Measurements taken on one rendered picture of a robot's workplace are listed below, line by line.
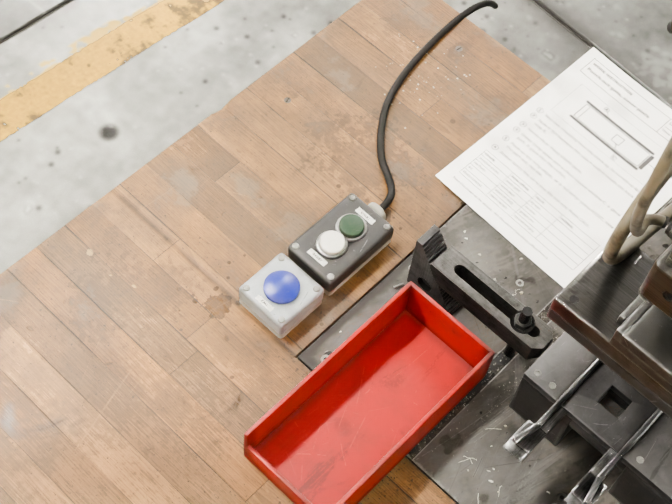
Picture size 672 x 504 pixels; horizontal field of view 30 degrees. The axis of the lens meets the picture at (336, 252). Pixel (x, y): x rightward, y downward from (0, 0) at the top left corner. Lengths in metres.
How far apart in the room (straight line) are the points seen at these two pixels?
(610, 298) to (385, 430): 0.30
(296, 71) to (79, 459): 0.56
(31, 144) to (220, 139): 1.16
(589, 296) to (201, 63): 1.68
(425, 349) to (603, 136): 0.38
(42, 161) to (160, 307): 1.24
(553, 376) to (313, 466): 0.26
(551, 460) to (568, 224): 0.30
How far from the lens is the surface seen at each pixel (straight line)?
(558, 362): 1.31
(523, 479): 1.34
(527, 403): 1.33
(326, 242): 1.39
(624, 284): 1.18
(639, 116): 1.61
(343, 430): 1.33
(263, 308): 1.35
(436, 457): 1.33
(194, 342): 1.37
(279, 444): 1.32
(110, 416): 1.34
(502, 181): 1.51
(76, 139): 2.63
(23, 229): 2.52
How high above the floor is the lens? 2.13
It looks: 60 degrees down
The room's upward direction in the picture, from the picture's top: 8 degrees clockwise
